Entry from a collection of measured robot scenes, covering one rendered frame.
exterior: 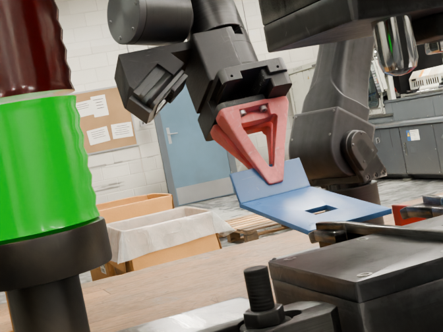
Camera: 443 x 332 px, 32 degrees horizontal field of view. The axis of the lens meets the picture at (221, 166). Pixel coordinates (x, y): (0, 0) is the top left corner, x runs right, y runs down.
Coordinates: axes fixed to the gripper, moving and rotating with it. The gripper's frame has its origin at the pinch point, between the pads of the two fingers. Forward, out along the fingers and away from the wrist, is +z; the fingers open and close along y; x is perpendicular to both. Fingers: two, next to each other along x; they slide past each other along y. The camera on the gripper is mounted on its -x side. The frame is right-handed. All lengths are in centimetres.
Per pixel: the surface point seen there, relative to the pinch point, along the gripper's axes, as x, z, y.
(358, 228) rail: -3.8, 10.9, 18.6
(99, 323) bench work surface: -16.8, 5.7, -14.1
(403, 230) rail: -3.6, 12.8, 23.3
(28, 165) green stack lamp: -25, 13, 44
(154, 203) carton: 79, -118, -358
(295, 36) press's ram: -8.1, 2.0, 28.7
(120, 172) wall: 201, -382, -977
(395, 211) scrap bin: 12.2, 5.7, -3.2
